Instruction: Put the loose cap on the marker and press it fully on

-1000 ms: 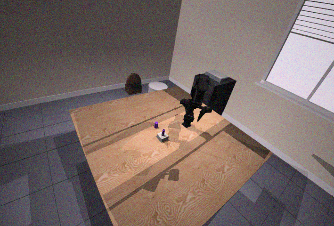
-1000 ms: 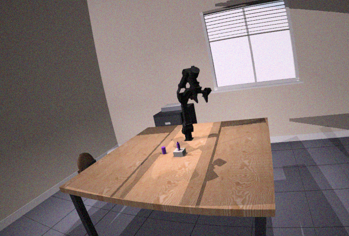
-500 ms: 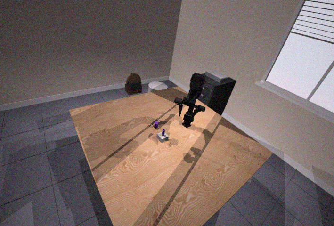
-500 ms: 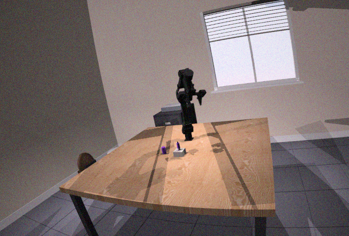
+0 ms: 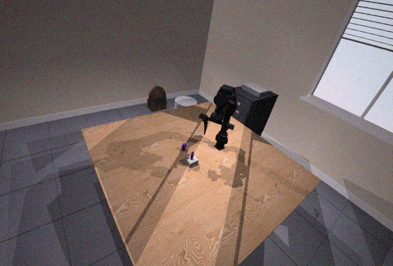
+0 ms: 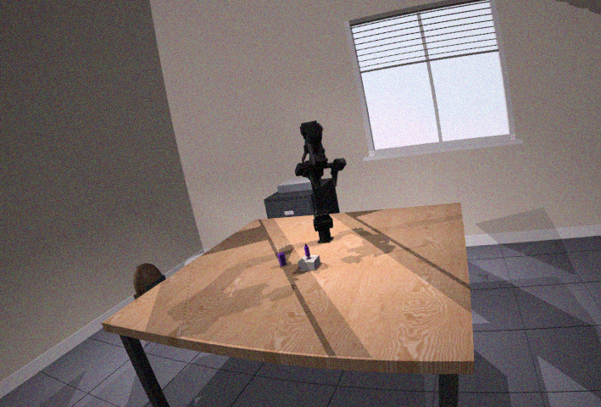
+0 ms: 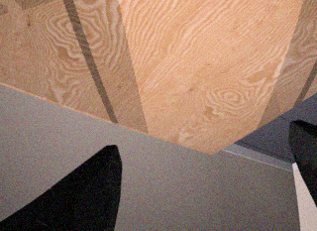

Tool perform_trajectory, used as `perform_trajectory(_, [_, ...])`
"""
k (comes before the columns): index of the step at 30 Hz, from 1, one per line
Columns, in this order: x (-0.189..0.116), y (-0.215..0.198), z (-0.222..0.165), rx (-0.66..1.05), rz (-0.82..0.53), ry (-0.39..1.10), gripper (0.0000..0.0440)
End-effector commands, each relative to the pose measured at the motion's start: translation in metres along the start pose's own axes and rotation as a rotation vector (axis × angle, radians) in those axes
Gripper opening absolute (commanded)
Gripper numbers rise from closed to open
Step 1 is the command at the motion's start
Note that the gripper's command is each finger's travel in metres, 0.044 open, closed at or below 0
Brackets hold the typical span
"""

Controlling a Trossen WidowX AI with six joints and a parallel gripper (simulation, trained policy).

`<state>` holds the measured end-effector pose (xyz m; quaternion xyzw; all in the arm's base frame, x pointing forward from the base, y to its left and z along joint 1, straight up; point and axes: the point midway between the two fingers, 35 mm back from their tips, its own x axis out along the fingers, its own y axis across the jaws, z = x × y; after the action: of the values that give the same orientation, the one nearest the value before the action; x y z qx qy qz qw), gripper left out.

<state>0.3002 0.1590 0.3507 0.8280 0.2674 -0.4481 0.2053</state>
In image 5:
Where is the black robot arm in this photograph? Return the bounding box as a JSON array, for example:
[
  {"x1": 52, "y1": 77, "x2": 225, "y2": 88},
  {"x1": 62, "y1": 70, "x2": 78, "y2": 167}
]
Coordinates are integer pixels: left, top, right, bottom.
[{"x1": 213, "y1": 85, "x2": 238, "y2": 151}]

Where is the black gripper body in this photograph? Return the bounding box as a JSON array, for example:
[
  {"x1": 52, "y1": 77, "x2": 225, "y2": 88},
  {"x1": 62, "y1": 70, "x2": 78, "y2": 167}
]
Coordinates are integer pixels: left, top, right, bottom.
[{"x1": 198, "y1": 107, "x2": 234, "y2": 130}]

